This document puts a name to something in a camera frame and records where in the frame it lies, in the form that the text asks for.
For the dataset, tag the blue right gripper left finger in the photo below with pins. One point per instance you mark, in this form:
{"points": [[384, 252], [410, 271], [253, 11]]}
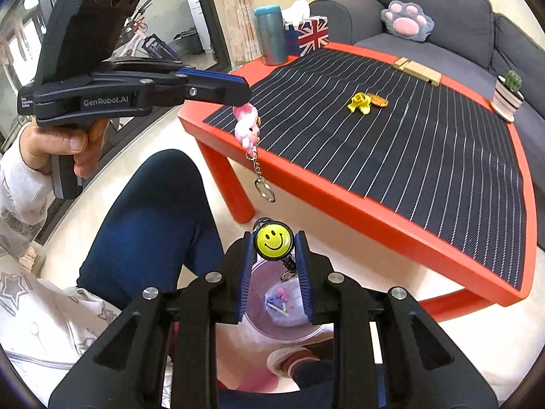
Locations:
{"points": [[244, 277]]}

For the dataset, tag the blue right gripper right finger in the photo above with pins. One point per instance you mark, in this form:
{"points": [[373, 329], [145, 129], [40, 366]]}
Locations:
{"points": [[303, 256]]}

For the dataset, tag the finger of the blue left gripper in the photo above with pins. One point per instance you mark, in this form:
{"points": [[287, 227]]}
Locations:
{"points": [[215, 88]]}

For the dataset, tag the yellow smiley badge reel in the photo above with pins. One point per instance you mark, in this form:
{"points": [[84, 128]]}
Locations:
{"points": [[274, 241]]}

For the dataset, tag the person left hand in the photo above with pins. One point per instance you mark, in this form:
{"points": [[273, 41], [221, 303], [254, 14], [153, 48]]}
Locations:
{"points": [[38, 145]]}

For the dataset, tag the red coffee table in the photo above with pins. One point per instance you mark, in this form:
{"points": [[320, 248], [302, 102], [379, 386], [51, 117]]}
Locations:
{"points": [[479, 286]]}

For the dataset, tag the pink bicycle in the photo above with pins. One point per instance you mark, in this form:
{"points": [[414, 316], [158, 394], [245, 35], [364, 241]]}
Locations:
{"points": [[134, 38]]}

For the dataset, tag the teal tumbler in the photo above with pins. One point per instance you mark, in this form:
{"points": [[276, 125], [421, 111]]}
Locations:
{"points": [[270, 28]]}

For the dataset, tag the person leg blue trousers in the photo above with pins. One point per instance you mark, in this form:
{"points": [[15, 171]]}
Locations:
{"points": [[159, 224]]}

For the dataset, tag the union jack tissue box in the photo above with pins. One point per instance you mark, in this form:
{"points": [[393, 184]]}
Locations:
{"points": [[303, 32]]}

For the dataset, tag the yellow duck toy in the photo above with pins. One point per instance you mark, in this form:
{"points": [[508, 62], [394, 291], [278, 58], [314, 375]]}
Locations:
{"points": [[361, 102]]}

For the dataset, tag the orange yellow cat tag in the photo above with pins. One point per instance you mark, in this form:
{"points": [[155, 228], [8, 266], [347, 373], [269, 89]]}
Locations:
{"points": [[378, 101]]}

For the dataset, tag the dark striped table mat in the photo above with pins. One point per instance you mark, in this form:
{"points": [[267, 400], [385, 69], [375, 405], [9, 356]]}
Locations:
{"points": [[433, 155]]}

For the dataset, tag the wooden phone stand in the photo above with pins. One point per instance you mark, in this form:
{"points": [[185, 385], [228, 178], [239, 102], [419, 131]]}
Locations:
{"points": [[418, 70]]}

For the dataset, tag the cat paw cushion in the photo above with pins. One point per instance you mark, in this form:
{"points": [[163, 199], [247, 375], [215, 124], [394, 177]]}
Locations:
{"points": [[407, 21]]}

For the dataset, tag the dark grey sofa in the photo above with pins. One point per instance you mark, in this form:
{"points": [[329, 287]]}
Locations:
{"points": [[471, 44]]}

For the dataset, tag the potted cactus striped pot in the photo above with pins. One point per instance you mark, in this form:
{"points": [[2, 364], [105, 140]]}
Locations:
{"points": [[507, 98]]}

